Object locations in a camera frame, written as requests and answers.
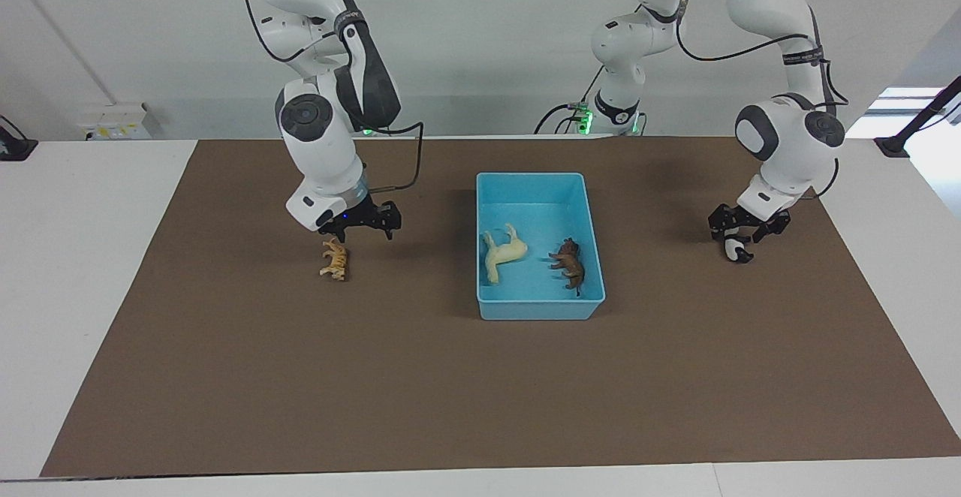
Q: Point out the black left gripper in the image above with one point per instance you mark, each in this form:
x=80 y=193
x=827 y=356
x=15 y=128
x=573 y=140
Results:
x=751 y=219

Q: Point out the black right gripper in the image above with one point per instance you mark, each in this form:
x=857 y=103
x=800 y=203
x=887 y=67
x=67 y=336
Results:
x=360 y=215

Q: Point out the black and white panda toy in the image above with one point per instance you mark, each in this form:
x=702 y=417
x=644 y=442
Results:
x=737 y=249

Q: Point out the orange striped tiger toy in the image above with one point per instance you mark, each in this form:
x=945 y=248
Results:
x=336 y=260

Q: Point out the cream llama toy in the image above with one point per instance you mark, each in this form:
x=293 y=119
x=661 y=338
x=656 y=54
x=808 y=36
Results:
x=501 y=257

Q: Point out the brown lion toy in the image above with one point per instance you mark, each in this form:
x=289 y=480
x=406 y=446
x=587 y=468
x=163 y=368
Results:
x=572 y=264

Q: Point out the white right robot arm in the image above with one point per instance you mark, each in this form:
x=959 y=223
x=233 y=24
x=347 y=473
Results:
x=323 y=137

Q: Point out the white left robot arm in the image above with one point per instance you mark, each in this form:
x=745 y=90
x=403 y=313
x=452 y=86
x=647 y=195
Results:
x=781 y=137

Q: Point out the light blue plastic storage box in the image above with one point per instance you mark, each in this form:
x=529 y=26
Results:
x=540 y=305

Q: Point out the brown paper table mat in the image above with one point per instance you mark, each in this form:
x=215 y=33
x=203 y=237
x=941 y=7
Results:
x=375 y=377

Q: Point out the black table clamp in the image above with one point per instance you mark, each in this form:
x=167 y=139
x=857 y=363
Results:
x=15 y=148

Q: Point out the black camera stand bar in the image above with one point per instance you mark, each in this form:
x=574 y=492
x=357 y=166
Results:
x=920 y=118

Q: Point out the white wall socket box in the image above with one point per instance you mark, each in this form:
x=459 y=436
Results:
x=114 y=120

